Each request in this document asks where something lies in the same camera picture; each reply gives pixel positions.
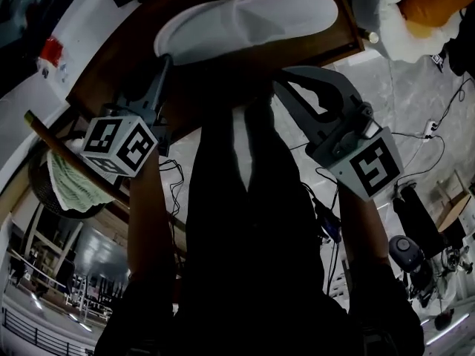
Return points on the spare hand-held gripper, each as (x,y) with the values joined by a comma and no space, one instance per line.
(438,61)

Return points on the green white towel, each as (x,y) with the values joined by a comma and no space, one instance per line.
(74,187)

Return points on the person's left forearm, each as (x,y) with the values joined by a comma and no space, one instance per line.
(148,221)

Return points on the small black screen device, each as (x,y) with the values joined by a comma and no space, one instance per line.
(330,224)

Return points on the black round device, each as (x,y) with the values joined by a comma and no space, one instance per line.
(404,252)

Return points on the grey white plush bed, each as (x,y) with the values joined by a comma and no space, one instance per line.
(387,24)

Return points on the person's black clothing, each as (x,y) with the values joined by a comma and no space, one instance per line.
(252,236)

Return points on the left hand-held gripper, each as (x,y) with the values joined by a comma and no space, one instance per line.
(118,143)

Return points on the brown wooden shoe rack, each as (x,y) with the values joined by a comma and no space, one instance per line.
(122,61)

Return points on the white wooden frame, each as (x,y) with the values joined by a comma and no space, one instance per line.
(37,236)

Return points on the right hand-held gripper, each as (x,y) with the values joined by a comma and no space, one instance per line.
(371,165)

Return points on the white power strip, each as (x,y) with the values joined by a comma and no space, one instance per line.
(430,127)

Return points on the white slipper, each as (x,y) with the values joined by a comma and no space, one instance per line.
(259,17)

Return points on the red packet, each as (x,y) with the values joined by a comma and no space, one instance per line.
(51,50)

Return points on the orange cushion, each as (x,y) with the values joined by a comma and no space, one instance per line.
(430,2)

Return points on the person's right forearm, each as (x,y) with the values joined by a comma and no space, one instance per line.
(363,232)

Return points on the light wooden stool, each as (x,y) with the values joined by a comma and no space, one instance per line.
(454,206)

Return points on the wooden slatted platform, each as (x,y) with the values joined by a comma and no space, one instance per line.
(122,228)

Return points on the black woven basket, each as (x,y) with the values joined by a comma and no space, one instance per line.
(39,187)

